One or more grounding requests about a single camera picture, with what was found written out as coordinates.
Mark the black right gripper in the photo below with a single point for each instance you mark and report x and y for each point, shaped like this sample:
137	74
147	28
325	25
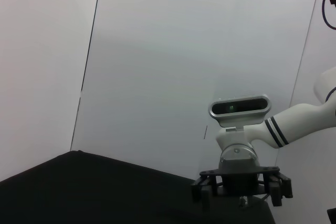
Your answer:
239	182

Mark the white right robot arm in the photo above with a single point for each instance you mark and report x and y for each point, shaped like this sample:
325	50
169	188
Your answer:
302	119

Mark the black tablecloth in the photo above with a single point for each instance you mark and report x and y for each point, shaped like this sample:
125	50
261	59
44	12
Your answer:
92	190

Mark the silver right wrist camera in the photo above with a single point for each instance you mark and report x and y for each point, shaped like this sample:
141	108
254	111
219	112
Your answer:
241	123

